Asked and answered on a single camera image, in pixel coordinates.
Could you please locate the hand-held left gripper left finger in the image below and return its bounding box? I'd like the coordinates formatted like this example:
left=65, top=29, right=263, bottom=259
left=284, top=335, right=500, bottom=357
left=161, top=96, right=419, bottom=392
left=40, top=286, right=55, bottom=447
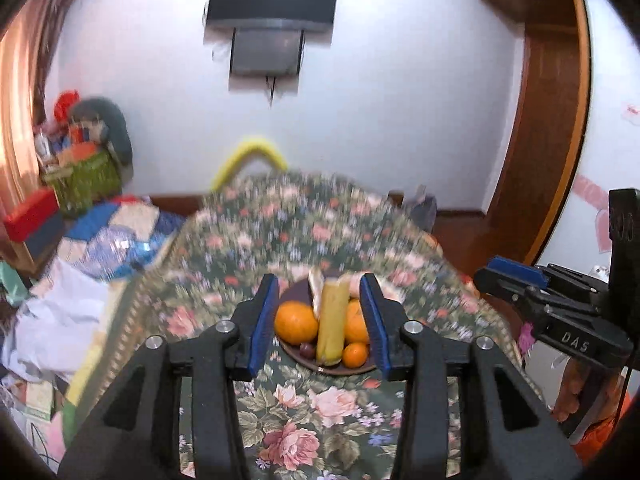
left=57, top=273, right=280, bottom=480

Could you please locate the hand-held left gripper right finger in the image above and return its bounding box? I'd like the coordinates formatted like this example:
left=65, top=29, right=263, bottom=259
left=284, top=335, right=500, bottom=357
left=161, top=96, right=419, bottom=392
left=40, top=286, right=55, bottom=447
left=360, top=272, right=584, bottom=480

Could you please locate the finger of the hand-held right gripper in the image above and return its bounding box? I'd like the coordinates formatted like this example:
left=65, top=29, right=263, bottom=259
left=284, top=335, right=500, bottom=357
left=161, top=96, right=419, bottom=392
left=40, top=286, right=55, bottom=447
left=487, top=256, right=608, bottom=311
left=473, top=266, right=556, bottom=341

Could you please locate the orange with sticker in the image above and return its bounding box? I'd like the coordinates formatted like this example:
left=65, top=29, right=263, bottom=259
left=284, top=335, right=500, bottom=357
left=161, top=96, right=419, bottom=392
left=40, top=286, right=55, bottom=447
left=344, top=300, right=372, bottom=345

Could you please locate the plain orange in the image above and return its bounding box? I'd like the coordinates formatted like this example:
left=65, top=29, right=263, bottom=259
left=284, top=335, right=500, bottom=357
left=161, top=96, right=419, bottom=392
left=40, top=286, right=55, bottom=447
left=274, top=301, right=320, bottom=345

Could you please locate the small tangerine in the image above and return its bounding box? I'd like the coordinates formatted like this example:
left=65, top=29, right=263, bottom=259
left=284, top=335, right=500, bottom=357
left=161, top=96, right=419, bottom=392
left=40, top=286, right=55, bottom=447
left=342, top=341, right=370, bottom=368

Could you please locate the yellow corn cob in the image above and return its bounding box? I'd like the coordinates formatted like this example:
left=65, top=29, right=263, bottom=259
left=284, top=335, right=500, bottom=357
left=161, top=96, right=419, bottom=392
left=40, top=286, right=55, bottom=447
left=316, top=280, right=351, bottom=367

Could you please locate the dark round plate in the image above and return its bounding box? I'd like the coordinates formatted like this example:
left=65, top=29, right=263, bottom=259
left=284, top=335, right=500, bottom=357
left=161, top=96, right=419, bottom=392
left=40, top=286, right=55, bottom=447
left=274, top=277, right=386, bottom=376

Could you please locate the person's right hand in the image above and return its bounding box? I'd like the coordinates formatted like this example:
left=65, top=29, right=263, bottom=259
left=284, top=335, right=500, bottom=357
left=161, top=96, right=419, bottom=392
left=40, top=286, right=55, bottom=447
left=551, top=360, right=587, bottom=423

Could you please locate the floral bedspread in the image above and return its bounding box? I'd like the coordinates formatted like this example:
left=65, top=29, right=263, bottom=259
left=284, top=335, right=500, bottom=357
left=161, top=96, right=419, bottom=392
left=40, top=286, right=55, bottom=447
left=65, top=172, right=543, bottom=480

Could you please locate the grey bag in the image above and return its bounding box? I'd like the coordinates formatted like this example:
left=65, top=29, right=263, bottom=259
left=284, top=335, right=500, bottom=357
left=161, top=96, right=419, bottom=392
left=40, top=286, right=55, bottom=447
left=407, top=187, right=438, bottom=233

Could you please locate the blue patterned quilt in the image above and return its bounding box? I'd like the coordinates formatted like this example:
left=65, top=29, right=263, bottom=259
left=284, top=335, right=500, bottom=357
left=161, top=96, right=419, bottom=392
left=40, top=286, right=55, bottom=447
left=60, top=197, right=186, bottom=281

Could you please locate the yellow padded bar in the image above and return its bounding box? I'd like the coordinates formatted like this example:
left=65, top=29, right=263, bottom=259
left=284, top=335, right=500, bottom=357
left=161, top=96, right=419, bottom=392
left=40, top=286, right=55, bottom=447
left=210, top=135, right=290, bottom=193

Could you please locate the yellow knitted cloth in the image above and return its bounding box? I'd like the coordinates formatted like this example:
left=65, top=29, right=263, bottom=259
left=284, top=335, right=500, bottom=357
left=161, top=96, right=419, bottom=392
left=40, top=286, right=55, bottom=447
left=65, top=345, right=108, bottom=406

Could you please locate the white crumpled cloth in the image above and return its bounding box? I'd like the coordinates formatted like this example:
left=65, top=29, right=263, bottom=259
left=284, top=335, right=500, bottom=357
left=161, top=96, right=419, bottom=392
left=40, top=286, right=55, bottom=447
left=0, top=257, right=118, bottom=386

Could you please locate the green patterned box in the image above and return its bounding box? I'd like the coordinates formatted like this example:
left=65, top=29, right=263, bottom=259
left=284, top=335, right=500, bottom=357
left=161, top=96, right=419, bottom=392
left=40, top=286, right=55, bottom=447
left=42, top=152, right=123, bottom=216

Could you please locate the grey plush pillow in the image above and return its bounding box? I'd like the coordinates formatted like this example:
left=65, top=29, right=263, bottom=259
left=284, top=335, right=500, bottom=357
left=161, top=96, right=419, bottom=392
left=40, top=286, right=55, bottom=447
left=70, top=97, right=135, bottom=168

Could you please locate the orange flat box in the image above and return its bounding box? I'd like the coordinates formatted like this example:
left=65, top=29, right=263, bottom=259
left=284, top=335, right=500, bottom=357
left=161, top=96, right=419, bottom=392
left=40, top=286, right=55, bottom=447
left=57, top=142, right=98, bottom=166

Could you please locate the red and blue box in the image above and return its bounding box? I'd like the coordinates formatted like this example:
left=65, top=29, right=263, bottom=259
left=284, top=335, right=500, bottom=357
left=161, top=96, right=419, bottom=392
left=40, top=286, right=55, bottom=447
left=4, top=189, right=66, bottom=256

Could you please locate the red fabric flower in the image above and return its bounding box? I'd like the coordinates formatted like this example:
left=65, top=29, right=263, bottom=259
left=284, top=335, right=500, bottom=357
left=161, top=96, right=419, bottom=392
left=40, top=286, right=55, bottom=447
left=54, top=90, right=82, bottom=121

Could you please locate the pink curtain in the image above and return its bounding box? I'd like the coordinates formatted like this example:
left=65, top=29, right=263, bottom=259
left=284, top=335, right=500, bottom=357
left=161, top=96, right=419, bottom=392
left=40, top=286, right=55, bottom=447
left=0, top=0, right=83, bottom=211

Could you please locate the wooden bed rail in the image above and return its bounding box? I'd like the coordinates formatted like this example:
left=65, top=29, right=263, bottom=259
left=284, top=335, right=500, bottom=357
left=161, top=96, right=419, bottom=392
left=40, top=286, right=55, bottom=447
left=147, top=194, right=206, bottom=216

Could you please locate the small wall-mounted screen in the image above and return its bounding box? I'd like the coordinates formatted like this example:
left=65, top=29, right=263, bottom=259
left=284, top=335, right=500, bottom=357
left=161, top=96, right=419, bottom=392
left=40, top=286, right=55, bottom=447
left=229, top=27, right=306, bottom=79

